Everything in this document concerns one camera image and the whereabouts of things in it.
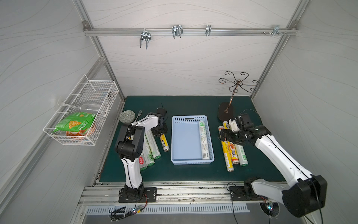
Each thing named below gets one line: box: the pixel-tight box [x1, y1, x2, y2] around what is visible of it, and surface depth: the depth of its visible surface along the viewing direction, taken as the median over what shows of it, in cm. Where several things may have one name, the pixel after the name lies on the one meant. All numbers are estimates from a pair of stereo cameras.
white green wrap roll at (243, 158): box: [234, 143, 249, 167], surface depth 86 cm
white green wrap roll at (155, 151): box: [144, 129, 162, 160], surface depth 90 cm
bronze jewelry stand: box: [218, 71, 260, 122], surface depth 90 cm
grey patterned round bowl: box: [118, 110, 136, 124], surface depth 106 cm
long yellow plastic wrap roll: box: [160, 133, 171, 153], surface depth 92 cm
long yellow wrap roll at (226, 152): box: [218, 125, 235, 173], surface depth 86 cm
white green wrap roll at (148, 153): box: [143, 133, 155, 167], surface depth 86 cm
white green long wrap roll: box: [198, 120, 210, 161], surface depth 91 cm
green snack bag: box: [52, 112, 97, 136], surface depth 56 cm
